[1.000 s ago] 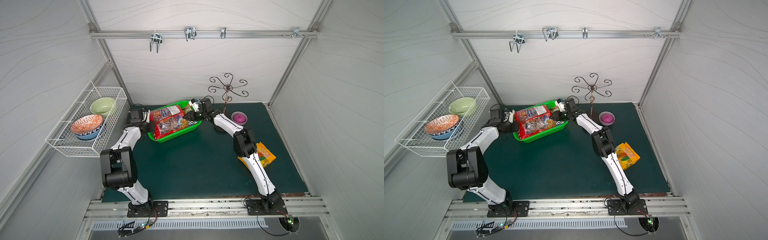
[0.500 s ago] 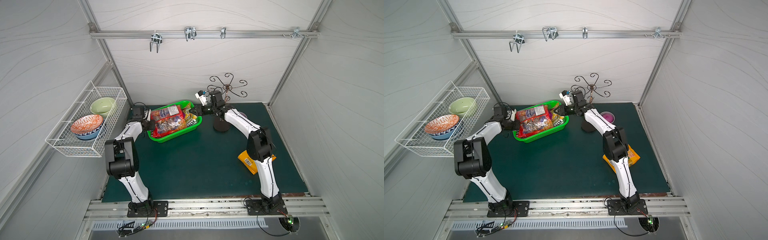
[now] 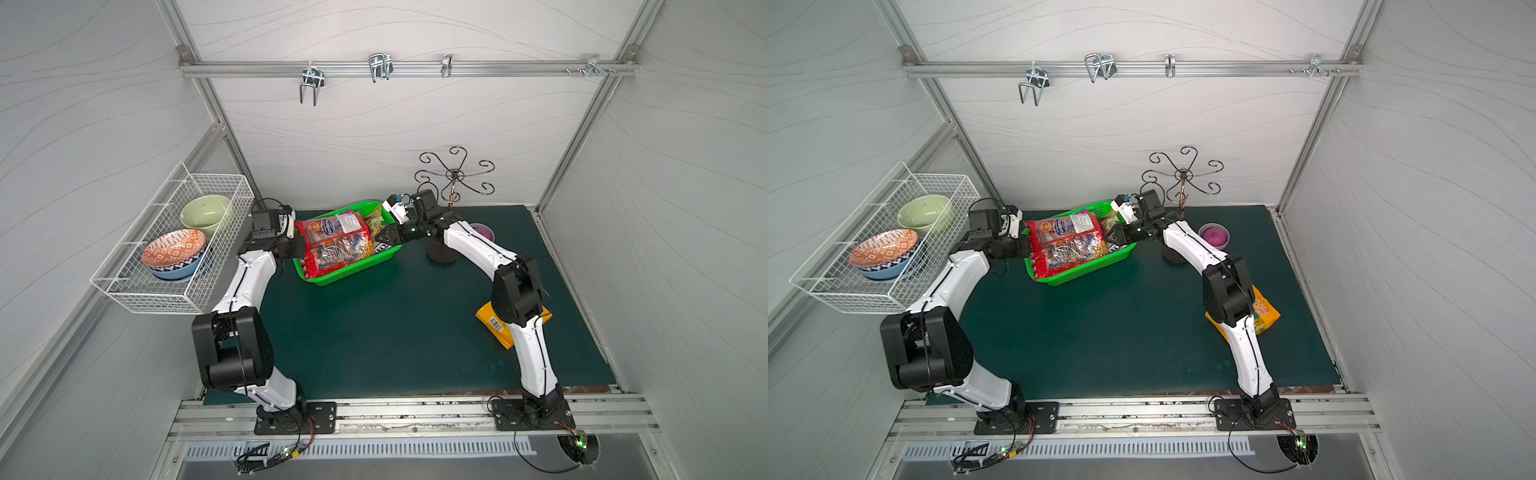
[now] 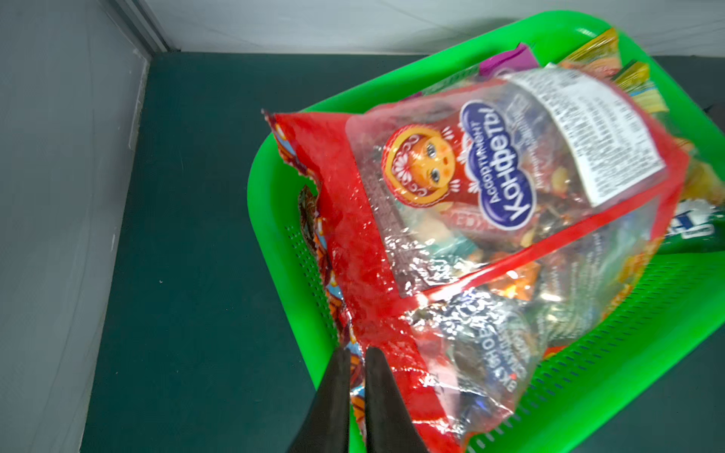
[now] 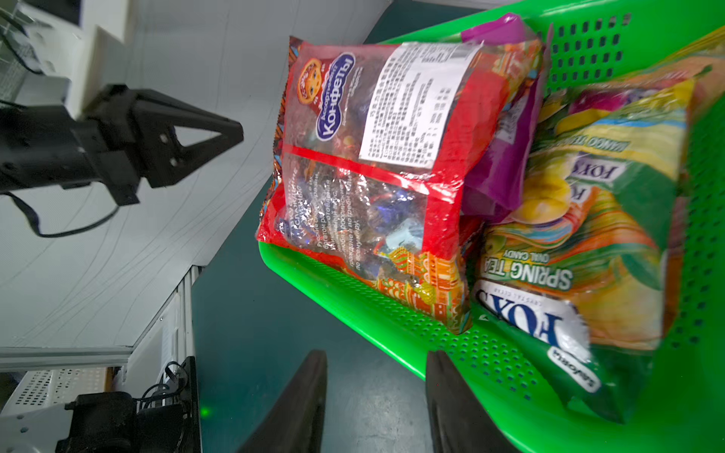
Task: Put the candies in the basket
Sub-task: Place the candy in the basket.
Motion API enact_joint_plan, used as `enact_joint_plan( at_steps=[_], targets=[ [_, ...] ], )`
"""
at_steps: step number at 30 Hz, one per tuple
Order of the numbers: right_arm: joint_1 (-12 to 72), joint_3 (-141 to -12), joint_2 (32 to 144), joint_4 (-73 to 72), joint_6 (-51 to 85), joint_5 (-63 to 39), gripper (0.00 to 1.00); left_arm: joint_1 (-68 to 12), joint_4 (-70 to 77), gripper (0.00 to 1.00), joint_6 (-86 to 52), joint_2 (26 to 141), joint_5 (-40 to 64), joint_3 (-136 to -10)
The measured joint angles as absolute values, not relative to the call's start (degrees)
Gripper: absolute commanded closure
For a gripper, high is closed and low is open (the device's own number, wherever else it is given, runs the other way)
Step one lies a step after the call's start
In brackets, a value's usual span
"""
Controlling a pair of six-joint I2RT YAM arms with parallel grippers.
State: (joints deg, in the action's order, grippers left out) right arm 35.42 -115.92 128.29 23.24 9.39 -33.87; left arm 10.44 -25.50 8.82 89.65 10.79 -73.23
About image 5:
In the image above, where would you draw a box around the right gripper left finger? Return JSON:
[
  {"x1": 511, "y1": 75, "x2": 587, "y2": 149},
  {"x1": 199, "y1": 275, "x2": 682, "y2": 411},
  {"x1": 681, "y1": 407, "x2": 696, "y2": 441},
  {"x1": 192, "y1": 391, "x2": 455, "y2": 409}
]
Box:
[{"x1": 238, "y1": 350, "x2": 328, "y2": 452}]

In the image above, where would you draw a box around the white perforated vent strip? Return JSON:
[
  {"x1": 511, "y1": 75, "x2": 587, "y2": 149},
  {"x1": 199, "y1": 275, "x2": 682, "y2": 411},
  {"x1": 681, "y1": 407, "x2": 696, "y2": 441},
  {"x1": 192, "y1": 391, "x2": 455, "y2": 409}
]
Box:
[{"x1": 1, "y1": 367, "x2": 108, "y2": 416}]

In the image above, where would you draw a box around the purple snack bag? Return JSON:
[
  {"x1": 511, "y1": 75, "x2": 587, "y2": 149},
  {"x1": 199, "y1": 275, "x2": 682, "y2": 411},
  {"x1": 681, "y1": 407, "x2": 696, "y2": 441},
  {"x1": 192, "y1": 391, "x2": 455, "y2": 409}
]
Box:
[{"x1": 461, "y1": 42, "x2": 551, "y2": 223}]

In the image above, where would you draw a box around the left cable bundle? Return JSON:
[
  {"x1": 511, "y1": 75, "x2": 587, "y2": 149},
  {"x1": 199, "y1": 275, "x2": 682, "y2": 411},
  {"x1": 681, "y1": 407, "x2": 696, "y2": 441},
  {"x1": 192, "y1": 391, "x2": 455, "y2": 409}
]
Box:
[{"x1": 132, "y1": 359, "x2": 191, "y2": 414}]

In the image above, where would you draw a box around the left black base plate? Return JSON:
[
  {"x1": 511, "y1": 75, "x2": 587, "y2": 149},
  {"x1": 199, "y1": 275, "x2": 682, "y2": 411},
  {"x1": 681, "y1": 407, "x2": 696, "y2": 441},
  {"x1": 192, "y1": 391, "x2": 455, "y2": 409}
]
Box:
[{"x1": 177, "y1": 356, "x2": 202, "y2": 453}]

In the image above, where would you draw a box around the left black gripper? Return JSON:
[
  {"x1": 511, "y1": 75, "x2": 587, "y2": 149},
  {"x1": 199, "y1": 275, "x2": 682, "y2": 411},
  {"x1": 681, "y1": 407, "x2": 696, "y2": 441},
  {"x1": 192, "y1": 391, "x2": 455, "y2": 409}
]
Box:
[{"x1": 1, "y1": 85, "x2": 245, "y2": 206}]

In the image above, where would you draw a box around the orange Fox's candy bag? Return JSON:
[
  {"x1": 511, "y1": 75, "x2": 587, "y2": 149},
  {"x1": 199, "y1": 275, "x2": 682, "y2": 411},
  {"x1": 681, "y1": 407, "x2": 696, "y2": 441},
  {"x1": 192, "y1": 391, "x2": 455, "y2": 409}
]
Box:
[{"x1": 620, "y1": 28, "x2": 724, "y2": 349}]

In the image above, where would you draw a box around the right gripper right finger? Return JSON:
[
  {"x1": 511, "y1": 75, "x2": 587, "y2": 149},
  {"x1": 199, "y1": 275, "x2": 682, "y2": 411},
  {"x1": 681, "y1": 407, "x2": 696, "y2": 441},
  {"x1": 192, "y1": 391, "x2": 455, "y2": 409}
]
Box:
[{"x1": 426, "y1": 350, "x2": 517, "y2": 453}]

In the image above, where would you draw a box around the large red candy bag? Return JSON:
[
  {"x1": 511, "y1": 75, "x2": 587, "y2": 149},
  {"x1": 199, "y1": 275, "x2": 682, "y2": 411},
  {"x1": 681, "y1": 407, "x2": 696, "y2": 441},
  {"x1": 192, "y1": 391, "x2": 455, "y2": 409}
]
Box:
[{"x1": 257, "y1": 37, "x2": 543, "y2": 334}]

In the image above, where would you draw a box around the green plastic basket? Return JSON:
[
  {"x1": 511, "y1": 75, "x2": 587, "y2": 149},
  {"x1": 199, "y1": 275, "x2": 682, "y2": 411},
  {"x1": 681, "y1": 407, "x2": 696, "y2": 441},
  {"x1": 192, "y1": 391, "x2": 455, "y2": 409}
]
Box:
[{"x1": 260, "y1": 1, "x2": 724, "y2": 452}]

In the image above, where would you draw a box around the green Fox's candy bag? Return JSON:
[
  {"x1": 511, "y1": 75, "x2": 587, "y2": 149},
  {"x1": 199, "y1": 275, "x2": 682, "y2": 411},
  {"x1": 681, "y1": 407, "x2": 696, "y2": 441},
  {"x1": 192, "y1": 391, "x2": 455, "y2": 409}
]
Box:
[{"x1": 471, "y1": 77, "x2": 696, "y2": 424}]

